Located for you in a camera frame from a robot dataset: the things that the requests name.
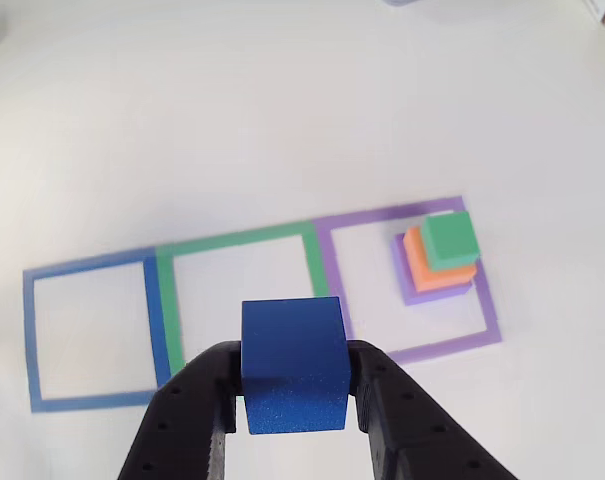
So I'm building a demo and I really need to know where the purple square frame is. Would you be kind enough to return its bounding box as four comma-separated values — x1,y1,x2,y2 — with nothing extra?
312,195,503,366

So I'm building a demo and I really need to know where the blue square frame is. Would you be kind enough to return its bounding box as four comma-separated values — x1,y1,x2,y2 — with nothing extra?
22,247,173,414

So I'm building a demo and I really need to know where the purple foam block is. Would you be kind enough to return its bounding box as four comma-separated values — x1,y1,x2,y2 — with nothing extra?
391,234,474,307

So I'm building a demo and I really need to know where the small blue cube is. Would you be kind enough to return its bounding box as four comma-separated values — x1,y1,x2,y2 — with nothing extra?
240,296,352,435

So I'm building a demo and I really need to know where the orange foam block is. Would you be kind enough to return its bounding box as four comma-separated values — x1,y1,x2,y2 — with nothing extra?
402,227,478,295

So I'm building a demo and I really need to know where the green foam block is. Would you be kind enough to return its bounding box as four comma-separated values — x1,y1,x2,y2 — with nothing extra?
421,210,482,274

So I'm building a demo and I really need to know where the green square frame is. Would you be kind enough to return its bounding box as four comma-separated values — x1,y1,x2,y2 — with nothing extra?
155,219,332,401

